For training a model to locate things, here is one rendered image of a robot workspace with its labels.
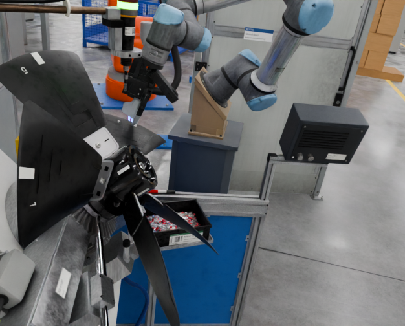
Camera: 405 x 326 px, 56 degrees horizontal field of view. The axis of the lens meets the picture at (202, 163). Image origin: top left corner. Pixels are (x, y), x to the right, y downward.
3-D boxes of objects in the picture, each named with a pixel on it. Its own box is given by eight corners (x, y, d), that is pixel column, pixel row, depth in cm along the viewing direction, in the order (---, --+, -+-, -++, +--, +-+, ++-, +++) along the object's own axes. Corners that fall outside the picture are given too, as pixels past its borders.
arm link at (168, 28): (193, 17, 105) (169, 7, 99) (177, 54, 109) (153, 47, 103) (177, 8, 109) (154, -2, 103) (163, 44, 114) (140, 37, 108)
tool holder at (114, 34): (112, 59, 81) (112, 10, 76) (96, 52, 85) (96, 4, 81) (147, 57, 86) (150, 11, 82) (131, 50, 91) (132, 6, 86)
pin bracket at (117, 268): (88, 273, 97) (116, 257, 95) (94, 260, 102) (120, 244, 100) (103, 290, 99) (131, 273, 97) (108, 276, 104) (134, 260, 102)
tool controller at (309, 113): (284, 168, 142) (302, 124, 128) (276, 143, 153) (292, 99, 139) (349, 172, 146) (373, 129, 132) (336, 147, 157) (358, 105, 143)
